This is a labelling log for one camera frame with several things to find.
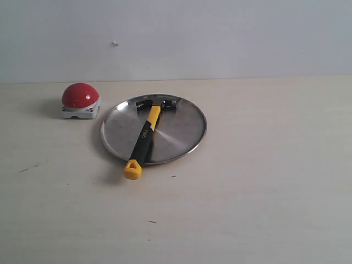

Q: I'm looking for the yellow black claw hammer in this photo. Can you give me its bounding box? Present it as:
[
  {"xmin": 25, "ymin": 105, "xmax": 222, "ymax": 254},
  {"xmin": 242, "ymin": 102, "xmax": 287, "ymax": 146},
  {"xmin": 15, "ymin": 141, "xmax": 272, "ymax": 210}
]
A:
[{"xmin": 123, "ymin": 97, "xmax": 178, "ymax": 180}]

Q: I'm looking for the red dome push button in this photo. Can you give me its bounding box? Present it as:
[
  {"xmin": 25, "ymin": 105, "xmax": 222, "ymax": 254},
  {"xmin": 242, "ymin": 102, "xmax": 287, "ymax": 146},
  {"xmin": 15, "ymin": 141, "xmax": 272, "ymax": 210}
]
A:
[{"xmin": 62, "ymin": 82, "xmax": 102, "ymax": 119}]

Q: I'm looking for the round silver metal plate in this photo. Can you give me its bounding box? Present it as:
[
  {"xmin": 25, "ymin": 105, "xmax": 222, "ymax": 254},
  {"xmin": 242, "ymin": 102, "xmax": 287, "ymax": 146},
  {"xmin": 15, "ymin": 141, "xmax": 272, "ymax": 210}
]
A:
[{"xmin": 100, "ymin": 94, "xmax": 207, "ymax": 165}]

